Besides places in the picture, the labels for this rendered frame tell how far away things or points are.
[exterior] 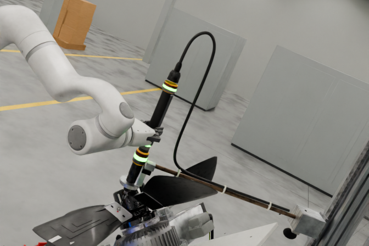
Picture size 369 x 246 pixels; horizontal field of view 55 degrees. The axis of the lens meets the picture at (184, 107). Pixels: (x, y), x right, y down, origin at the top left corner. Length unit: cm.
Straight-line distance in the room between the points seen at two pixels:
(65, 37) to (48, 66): 847
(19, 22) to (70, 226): 60
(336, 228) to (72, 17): 859
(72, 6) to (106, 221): 839
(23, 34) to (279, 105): 587
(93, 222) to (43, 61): 52
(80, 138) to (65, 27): 861
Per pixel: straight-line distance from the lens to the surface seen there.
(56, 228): 116
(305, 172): 679
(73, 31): 928
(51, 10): 726
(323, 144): 666
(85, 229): 115
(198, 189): 109
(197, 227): 148
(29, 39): 98
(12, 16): 101
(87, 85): 87
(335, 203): 135
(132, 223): 127
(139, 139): 99
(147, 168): 115
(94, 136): 86
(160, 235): 126
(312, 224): 133
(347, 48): 1326
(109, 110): 84
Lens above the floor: 186
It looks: 13 degrees down
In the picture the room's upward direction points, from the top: 24 degrees clockwise
